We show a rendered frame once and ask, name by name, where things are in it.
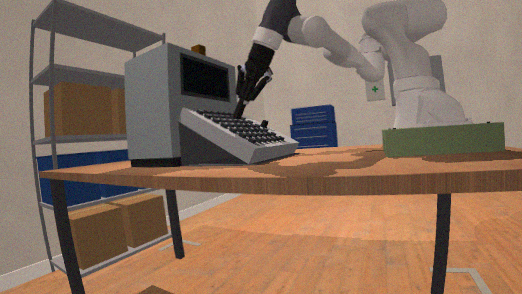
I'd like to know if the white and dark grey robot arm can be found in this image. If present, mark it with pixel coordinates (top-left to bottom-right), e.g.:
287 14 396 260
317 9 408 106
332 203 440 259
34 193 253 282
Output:
251 0 474 128

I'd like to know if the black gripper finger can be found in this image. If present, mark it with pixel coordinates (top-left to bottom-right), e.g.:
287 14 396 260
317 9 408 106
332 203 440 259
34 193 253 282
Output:
235 67 272 119
233 64 252 118

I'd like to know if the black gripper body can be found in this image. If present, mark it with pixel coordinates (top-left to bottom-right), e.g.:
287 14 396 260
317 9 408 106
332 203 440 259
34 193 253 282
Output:
245 43 275 79

